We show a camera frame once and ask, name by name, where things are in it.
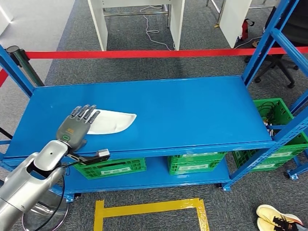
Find pale yellow sneaker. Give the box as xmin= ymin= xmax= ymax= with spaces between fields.
xmin=256 ymin=204 xmax=304 ymax=228
xmin=257 ymin=217 xmax=299 ymax=231

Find green crate holding cables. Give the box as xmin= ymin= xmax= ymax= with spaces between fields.
xmin=231 ymin=98 xmax=308 ymax=173

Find green plastic crate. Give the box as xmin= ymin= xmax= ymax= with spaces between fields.
xmin=73 ymin=157 xmax=147 ymax=180
xmin=168 ymin=152 xmax=227 ymax=176

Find blue metal shelf rack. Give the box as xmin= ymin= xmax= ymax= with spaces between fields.
xmin=0 ymin=0 xmax=308 ymax=203

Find black cable bundle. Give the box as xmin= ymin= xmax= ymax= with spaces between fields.
xmin=257 ymin=101 xmax=279 ymax=123

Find thin black pole stand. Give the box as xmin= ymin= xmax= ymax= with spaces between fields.
xmin=0 ymin=127 xmax=13 ymax=140

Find white plastic car part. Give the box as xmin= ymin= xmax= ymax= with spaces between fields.
xmin=87 ymin=109 xmax=137 ymax=135

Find red bag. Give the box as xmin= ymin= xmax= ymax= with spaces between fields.
xmin=241 ymin=18 xmax=255 ymax=41

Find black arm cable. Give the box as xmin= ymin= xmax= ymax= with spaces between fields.
xmin=35 ymin=161 xmax=70 ymax=231

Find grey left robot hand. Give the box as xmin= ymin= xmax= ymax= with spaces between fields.
xmin=56 ymin=104 xmax=100 ymax=152

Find bright chrome stanchion post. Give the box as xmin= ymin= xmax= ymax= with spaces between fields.
xmin=21 ymin=188 xmax=69 ymax=231

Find long red barrier belt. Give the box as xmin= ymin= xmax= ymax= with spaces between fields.
xmin=25 ymin=46 xmax=308 ymax=60

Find short red barrier belt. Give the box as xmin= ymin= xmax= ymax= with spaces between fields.
xmin=0 ymin=68 xmax=10 ymax=88

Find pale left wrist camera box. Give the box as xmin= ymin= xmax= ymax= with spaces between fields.
xmin=97 ymin=149 xmax=111 ymax=160

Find black office chair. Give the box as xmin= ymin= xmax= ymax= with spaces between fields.
xmin=244 ymin=0 xmax=308 ymax=89

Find white floor cable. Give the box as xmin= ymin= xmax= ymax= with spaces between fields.
xmin=140 ymin=4 xmax=176 ymax=51
xmin=234 ymin=36 xmax=263 ymax=50

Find black camera bracket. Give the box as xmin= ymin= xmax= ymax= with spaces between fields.
xmin=68 ymin=152 xmax=102 ymax=166

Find white desk with metal bar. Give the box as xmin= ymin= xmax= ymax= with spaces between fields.
xmin=87 ymin=0 xmax=186 ymax=51

